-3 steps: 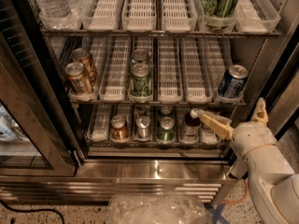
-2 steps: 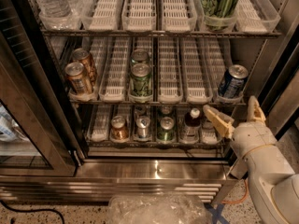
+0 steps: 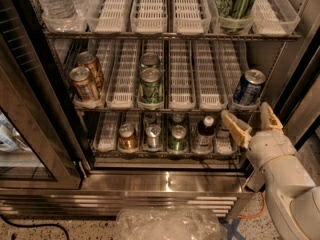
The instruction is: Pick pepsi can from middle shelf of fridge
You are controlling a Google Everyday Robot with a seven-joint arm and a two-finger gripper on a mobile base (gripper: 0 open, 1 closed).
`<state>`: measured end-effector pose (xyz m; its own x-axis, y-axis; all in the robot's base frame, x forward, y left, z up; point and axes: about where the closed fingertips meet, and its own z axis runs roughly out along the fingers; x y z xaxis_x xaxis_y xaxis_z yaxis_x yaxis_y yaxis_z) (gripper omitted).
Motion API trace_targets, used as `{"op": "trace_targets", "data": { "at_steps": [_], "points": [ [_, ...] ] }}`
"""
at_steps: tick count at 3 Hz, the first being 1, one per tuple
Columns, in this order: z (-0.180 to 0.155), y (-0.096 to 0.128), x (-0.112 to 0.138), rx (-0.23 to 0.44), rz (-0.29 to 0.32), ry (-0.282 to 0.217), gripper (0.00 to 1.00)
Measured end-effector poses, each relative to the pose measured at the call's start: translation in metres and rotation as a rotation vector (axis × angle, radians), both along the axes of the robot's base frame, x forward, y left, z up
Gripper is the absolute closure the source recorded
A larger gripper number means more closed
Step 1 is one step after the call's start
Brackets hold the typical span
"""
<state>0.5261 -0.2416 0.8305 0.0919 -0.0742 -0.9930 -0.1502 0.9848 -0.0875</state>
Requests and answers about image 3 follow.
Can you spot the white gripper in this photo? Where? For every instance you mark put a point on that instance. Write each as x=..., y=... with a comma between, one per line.
x=270, y=148

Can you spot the blue pepsi can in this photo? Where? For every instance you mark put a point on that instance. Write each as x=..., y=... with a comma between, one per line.
x=249, y=87

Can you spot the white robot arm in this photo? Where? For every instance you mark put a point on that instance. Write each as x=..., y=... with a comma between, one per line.
x=292, y=197

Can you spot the empty clear tray middle shelf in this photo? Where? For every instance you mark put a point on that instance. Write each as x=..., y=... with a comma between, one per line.
x=210, y=88
x=181, y=83
x=121, y=90

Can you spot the empty clear tray shelf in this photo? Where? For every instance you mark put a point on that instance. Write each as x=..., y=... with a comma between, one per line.
x=108, y=16
x=191, y=17
x=181, y=83
x=149, y=16
x=210, y=88
x=121, y=90

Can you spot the clear tray under pepsi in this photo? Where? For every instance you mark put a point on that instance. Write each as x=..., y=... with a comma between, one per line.
x=232, y=57

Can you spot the green can bottom shelf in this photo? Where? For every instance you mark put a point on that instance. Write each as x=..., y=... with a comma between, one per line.
x=177, y=138

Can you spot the silver can bottom shelf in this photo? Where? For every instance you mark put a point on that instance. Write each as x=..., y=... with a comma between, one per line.
x=153, y=133

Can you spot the front green soda can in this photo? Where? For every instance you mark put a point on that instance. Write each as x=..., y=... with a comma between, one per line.
x=150, y=86

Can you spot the green soda can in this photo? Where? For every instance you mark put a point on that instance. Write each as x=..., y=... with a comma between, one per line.
x=150, y=86
x=149, y=60

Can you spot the rear green soda can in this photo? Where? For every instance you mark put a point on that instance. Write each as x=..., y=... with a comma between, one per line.
x=149, y=60

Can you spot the copper can bottom shelf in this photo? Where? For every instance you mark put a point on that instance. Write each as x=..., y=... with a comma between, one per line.
x=127, y=137

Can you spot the empty clear tray top shelf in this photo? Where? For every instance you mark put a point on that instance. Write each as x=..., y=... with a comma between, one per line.
x=191, y=17
x=108, y=16
x=149, y=16

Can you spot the stainless steel fridge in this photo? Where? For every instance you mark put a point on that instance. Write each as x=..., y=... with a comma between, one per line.
x=113, y=184

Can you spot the rear gold soda can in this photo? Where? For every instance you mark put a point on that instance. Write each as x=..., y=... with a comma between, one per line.
x=92, y=62

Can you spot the gold soda can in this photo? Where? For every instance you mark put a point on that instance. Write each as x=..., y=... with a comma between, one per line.
x=82, y=79
x=92, y=62

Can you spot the front gold soda can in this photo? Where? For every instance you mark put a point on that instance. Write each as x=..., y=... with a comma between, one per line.
x=82, y=79

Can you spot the glass fridge door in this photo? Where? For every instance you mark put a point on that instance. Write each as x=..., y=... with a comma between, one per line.
x=35, y=98

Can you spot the dark labelled bottle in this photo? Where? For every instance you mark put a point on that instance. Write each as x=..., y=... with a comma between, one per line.
x=221, y=130

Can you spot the white capped dark bottle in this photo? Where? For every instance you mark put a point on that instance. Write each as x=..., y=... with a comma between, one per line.
x=203, y=140

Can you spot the blue tape cross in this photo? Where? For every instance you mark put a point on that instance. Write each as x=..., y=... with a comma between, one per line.
x=232, y=229

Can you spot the empty clear tray top right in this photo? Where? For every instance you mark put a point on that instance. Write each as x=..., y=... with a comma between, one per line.
x=274, y=17

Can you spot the clear tray under green cans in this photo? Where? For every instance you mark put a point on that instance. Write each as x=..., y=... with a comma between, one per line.
x=153, y=46

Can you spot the clear plastic bag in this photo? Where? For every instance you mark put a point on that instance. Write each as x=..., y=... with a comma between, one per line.
x=168, y=224

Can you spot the clear tray under gold cans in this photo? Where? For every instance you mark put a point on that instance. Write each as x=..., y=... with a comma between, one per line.
x=105, y=53

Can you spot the clear water bottle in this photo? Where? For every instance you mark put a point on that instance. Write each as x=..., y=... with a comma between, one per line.
x=58, y=9

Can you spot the top wire shelf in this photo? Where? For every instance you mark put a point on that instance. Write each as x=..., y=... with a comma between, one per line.
x=172, y=36

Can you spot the wire shelf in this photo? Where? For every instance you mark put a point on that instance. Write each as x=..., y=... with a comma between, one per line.
x=162, y=155
x=172, y=36
x=163, y=110

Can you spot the bottom wire shelf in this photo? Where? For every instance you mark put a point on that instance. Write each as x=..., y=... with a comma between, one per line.
x=162, y=155

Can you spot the middle wire shelf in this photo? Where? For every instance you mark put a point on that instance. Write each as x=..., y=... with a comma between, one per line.
x=163, y=110

